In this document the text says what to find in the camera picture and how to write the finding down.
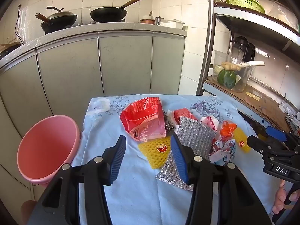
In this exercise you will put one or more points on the clear plastic bag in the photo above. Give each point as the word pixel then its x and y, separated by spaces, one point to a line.
pixel 281 13

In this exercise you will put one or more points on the copper pot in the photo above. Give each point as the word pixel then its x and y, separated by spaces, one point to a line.
pixel 147 21

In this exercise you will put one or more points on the dark rice cooker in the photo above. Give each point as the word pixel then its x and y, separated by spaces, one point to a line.
pixel 9 50

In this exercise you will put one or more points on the yellow foam fruit net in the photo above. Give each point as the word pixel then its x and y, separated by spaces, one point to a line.
pixel 150 152
pixel 241 137

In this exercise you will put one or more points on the red cardboard box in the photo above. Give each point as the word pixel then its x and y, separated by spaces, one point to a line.
pixel 184 114

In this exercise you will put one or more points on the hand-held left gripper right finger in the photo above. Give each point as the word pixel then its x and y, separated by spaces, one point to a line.
pixel 179 157

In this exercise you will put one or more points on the white red patterned wrapper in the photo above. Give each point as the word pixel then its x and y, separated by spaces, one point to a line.
pixel 211 121

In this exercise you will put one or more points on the white radish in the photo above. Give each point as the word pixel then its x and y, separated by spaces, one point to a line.
pixel 255 63

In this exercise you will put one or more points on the metal storage rack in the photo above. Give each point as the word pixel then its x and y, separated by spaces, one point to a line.
pixel 246 20

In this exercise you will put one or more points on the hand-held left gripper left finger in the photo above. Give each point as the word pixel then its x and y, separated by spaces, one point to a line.
pixel 118 155

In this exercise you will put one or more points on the red plastic bag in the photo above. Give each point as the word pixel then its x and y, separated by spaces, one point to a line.
pixel 143 114

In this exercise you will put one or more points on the black frying pan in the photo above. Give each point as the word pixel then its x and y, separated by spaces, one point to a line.
pixel 107 15

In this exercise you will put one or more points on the grey kitchen counter cabinet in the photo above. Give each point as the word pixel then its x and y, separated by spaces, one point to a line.
pixel 70 70

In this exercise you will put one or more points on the black wok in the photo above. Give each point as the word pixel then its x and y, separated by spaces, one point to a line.
pixel 58 24

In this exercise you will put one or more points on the dark wok lid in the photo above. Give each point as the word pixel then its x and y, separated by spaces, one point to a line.
pixel 62 16

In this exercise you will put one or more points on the person's right hand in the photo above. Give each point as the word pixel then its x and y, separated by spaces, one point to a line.
pixel 279 198

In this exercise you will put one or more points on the green plastic basket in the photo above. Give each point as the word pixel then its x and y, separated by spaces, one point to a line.
pixel 246 3

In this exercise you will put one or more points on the green bell pepper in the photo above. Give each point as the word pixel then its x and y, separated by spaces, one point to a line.
pixel 226 78

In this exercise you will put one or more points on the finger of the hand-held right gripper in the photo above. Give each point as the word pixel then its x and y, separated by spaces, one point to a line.
pixel 277 131
pixel 260 145

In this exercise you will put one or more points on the white rectangular container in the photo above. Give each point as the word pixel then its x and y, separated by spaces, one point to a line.
pixel 172 24

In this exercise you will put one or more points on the printed wrapper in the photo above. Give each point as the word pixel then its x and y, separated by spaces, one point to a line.
pixel 222 150

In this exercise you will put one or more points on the ginger root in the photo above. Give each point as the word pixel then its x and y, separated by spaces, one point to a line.
pixel 228 66

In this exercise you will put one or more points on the floral light blue tablecloth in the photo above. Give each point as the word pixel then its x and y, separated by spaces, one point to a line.
pixel 131 199

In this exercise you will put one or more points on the pale cabbage piece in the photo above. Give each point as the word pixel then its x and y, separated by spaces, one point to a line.
pixel 239 79

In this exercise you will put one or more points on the silver scouring sponge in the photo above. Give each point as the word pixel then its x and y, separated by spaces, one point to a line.
pixel 194 133

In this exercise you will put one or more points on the pink plastic bucket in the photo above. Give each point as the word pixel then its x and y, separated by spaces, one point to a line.
pixel 46 150

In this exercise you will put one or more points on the clear plastic container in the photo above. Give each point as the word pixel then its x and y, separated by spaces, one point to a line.
pixel 246 77

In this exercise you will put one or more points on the steel wool scrubber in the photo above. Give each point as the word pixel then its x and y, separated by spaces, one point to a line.
pixel 169 124

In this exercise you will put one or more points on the orange plastic wrapper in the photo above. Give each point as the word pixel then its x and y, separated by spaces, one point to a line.
pixel 227 129

